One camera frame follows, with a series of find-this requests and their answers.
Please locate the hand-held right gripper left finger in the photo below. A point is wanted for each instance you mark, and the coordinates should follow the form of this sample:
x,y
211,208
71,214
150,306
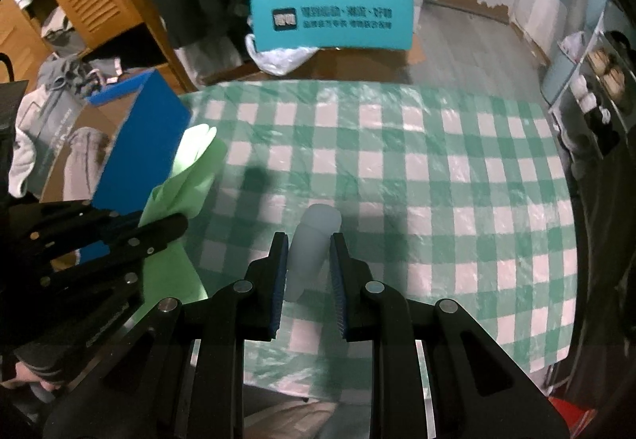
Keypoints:
x,y
278,292

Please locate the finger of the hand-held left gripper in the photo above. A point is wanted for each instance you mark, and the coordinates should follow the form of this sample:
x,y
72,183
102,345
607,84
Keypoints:
x,y
154,235
89,223

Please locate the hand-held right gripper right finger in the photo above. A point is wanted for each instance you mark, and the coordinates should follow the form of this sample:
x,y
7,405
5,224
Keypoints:
x,y
340,292

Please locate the white sock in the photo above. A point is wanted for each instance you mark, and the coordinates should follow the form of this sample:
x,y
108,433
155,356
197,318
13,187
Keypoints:
x,y
313,240

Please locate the light green sock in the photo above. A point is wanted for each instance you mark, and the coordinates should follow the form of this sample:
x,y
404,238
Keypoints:
x,y
184,180

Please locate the cardboard box with blue rim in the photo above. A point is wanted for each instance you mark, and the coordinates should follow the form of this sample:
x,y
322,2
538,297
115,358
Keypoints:
x,y
144,145

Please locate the person's left hand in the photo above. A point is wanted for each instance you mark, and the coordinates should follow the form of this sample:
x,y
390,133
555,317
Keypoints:
x,y
27,377

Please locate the pile of grey clothes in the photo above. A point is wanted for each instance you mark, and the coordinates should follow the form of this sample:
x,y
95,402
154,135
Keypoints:
x,y
49,121

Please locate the green checkered tablecloth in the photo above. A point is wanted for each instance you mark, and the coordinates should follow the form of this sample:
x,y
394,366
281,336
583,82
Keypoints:
x,y
447,220

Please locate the white plastic bag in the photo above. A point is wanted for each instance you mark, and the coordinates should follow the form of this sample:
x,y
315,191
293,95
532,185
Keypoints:
x,y
283,56

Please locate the cardboard box with teal flap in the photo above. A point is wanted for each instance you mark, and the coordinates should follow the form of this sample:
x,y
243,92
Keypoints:
x,y
338,24

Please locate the metal shoe rack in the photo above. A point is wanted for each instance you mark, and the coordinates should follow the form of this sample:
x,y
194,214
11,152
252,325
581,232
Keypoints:
x,y
611,131

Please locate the rows of shoes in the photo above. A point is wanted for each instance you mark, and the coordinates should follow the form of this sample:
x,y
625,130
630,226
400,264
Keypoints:
x,y
603,71

